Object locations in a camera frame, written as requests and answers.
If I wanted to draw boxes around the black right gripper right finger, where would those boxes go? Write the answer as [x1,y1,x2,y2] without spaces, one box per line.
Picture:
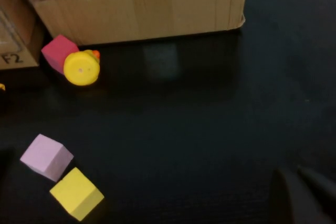
[296,166,336,224]

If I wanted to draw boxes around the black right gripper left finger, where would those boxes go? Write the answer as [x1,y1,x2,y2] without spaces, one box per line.
[270,167,326,224]

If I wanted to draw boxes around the yellow foam cube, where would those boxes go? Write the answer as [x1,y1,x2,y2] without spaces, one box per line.
[49,167,105,222]

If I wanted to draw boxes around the cardboard box with white label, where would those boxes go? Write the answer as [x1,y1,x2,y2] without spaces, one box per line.
[7,0,246,46]

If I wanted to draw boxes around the yellow rubber duck toy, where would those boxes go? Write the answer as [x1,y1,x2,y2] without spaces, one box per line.
[63,49,101,87]

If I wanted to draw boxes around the pink foam cube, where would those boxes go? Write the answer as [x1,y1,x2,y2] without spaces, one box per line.
[19,133,75,183]

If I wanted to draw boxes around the red foam cube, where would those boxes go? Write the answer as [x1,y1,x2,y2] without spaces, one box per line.
[41,34,80,75]

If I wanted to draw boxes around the cardboard box with F2 print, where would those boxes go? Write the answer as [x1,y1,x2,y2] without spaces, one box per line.
[0,0,44,70]

